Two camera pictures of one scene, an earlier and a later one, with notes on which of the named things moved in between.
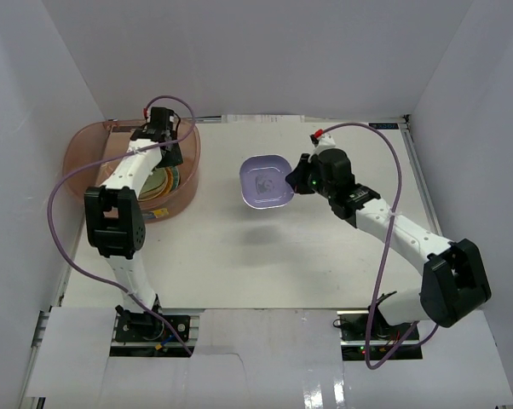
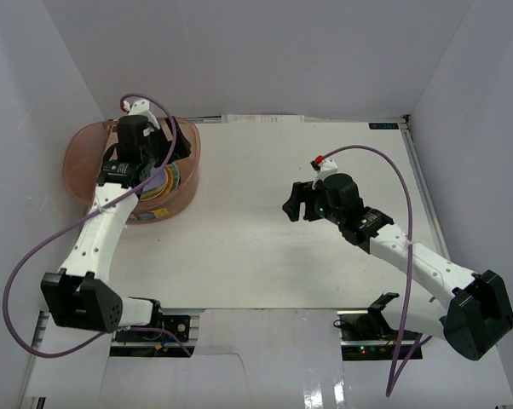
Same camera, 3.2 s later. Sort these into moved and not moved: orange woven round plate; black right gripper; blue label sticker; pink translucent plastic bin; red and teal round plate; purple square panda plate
Moved: purple square panda plate; black right gripper
Not moved: pink translucent plastic bin; red and teal round plate; blue label sticker; orange woven round plate
